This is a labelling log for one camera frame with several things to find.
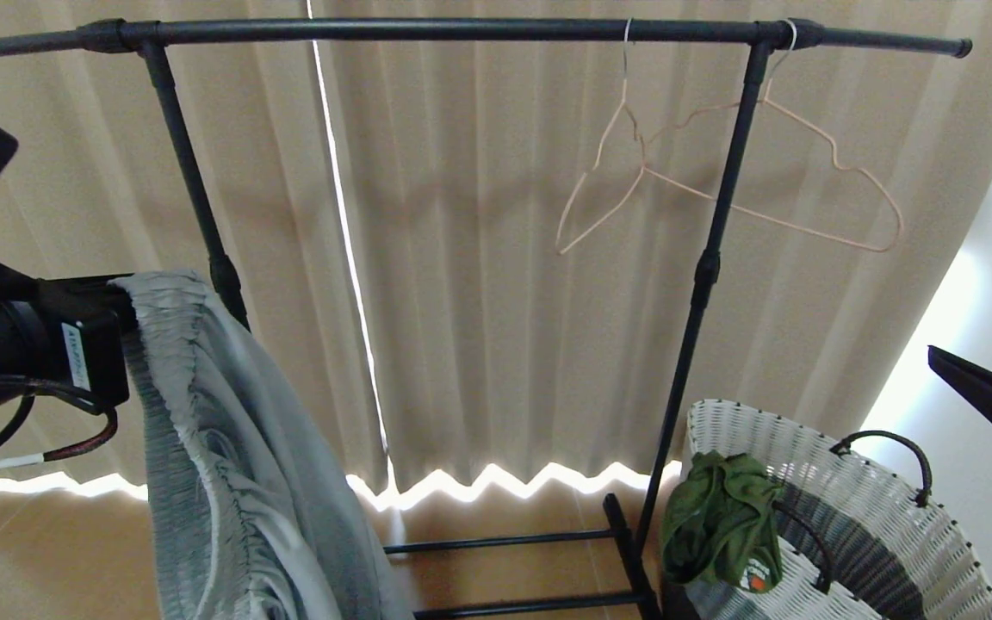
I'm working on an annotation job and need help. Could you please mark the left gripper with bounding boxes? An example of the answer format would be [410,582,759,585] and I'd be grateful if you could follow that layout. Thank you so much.
[0,276,137,407]

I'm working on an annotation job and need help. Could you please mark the pale grey shorts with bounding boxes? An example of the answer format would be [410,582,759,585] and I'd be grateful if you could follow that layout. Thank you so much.
[108,271,415,620]

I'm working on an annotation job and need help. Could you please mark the white laundry basket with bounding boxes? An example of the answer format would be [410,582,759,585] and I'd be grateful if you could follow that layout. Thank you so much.
[660,399,992,620]

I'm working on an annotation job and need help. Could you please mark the pink clothes hanger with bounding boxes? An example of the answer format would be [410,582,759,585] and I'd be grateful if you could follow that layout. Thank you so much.
[644,22,904,253]
[555,22,648,257]

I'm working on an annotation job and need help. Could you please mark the black clothes rack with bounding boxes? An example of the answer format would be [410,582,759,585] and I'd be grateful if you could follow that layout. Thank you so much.
[0,17,973,620]

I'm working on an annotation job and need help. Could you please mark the green garment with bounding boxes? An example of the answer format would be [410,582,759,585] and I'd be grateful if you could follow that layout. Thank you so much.
[660,450,785,595]

